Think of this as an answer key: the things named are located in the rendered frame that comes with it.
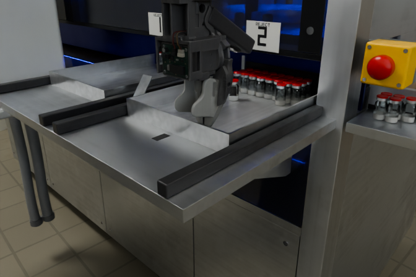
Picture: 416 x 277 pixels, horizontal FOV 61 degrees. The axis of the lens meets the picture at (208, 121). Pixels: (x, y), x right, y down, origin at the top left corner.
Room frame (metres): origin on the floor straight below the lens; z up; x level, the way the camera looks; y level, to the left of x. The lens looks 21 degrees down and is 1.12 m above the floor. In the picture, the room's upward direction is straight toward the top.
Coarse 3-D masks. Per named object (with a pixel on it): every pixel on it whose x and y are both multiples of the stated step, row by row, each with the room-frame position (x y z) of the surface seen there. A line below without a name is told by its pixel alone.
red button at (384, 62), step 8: (376, 56) 0.57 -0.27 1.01; (384, 56) 0.56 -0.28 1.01; (368, 64) 0.57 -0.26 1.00; (376, 64) 0.56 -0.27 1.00; (384, 64) 0.55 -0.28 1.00; (392, 64) 0.56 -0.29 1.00; (368, 72) 0.57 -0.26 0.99; (376, 72) 0.56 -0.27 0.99; (384, 72) 0.55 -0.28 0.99; (392, 72) 0.56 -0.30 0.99
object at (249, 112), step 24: (144, 96) 0.68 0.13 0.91; (168, 96) 0.73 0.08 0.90; (240, 96) 0.77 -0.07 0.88; (312, 96) 0.67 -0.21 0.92; (144, 120) 0.62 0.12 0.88; (168, 120) 0.57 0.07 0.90; (192, 120) 0.62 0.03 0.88; (216, 120) 0.62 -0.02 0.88; (240, 120) 0.62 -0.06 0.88; (264, 120) 0.55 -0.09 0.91; (216, 144) 0.50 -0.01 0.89
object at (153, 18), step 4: (148, 12) 1.02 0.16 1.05; (152, 12) 1.01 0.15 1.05; (152, 16) 1.01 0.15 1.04; (156, 16) 0.99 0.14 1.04; (160, 16) 0.98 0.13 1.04; (152, 20) 1.01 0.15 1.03; (156, 20) 1.00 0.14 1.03; (152, 24) 1.01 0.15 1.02; (156, 24) 1.00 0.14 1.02; (152, 28) 1.01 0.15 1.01; (156, 28) 1.00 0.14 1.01; (152, 32) 1.01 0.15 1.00; (156, 32) 1.00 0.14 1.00; (160, 32) 0.98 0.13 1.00
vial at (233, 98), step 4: (232, 84) 0.74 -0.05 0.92; (236, 84) 0.74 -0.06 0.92; (232, 88) 0.74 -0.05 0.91; (236, 88) 0.74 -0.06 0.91; (232, 92) 0.74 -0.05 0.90; (236, 92) 0.74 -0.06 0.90; (228, 96) 0.75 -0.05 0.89; (232, 96) 0.74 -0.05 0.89; (236, 96) 0.74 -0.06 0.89; (232, 100) 0.74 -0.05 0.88; (236, 100) 0.74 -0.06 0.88
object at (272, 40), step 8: (248, 24) 0.78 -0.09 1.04; (256, 24) 0.77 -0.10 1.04; (264, 24) 0.75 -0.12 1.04; (272, 24) 0.74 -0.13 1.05; (280, 24) 0.73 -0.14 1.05; (248, 32) 0.78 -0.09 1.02; (256, 32) 0.77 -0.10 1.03; (272, 32) 0.74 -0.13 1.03; (256, 40) 0.77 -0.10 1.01; (264, 40) 0.75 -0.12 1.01; (272, 40) 0.74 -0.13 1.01; (256, 48) 0.77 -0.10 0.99; (264, 48) 0.75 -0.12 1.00; (272, 48) 0.74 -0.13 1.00
